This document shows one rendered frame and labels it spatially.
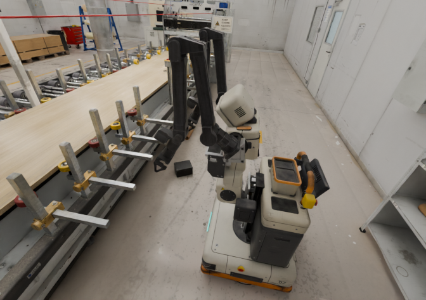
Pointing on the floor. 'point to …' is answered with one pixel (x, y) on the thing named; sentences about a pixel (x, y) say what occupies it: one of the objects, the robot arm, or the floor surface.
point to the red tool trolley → (73, 35)
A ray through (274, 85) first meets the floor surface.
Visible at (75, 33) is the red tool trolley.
